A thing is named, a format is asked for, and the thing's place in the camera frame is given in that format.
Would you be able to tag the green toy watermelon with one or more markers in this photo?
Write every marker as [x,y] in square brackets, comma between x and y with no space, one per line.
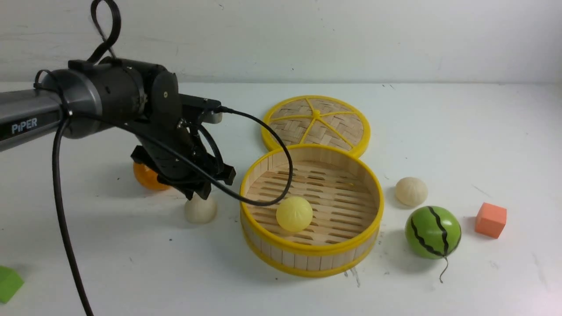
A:
[433,232]

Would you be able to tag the orange foam cube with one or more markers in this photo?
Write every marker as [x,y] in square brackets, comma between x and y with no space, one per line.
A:
[490,220]

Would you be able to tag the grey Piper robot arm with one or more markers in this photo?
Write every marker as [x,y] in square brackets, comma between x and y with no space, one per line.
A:
[142,95]

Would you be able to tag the woven bamboo steamer lid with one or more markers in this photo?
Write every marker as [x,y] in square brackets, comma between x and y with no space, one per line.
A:
[321,120]

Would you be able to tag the orange toy tangerine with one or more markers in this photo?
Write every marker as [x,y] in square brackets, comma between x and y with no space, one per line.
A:
[148,178]

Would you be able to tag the cream toy bun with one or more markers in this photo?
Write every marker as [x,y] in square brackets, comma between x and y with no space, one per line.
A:
[200,211]

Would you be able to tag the white toy bun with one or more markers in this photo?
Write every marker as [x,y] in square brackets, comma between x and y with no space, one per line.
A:
[411,191]

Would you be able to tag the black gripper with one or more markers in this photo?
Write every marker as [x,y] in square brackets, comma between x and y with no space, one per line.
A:
[176,121]

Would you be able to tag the bamboo steamer tray yellow rim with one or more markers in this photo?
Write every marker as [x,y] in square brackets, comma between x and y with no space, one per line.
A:
[347,205]

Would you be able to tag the yellow toy bun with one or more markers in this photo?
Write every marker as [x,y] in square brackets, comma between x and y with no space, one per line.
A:
[294,214]

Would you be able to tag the green foam block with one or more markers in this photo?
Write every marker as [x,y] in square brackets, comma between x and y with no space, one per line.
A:
[10,283]

